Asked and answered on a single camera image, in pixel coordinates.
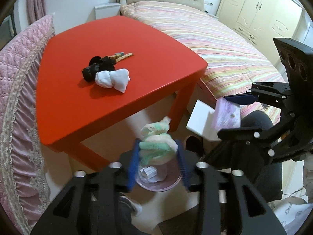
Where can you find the black phone on bed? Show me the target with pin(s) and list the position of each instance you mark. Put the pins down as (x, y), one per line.
(265, 106)

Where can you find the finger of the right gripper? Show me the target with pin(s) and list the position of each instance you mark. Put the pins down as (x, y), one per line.
(271, 94)
(247, 136)

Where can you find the black sock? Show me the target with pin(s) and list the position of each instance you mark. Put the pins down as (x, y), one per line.
(98, 64)

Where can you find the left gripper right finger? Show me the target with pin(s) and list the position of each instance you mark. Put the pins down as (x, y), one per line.
(227, 201)

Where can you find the pink trash bin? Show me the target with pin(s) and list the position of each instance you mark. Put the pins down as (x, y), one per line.
(168, 176)

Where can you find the right slipper foot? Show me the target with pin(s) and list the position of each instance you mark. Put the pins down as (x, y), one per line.
(194, 144)

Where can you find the cream wardrobe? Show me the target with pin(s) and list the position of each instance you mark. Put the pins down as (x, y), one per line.
(260, 21)

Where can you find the red table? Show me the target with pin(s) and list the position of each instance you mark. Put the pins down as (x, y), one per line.
(70, 110)

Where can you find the wooden clothespin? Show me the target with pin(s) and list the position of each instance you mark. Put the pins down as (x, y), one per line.
(123, 57)

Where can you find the white sock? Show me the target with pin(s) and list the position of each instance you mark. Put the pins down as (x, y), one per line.
(117, 79)

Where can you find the dark window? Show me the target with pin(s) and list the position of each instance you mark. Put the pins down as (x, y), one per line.
(7, 30)

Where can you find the white packet in bin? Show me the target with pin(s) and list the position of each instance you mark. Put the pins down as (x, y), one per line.
(148, 174)

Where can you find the pink curtain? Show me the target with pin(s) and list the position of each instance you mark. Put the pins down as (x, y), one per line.
(35, 10)

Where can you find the pink quilted sofa cover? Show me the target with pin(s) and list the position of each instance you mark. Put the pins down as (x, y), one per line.
(25, 193)

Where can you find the striped bed blanket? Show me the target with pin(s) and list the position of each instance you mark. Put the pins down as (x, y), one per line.
(233, 64)

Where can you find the pink white carton box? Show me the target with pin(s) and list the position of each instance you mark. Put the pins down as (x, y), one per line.
(206, 121)

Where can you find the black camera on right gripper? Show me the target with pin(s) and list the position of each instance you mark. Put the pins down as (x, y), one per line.
(297, 60)

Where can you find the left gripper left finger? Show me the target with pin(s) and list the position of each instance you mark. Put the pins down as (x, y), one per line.
(88, 203)

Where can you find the left black slipper foot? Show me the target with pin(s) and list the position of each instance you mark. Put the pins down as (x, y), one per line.
(134, 206)

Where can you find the green cream fuzzy sock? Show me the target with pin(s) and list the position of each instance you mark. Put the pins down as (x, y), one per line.
(157, 146)

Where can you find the white nightstand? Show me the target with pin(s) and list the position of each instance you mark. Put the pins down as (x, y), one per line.
(107, 10)

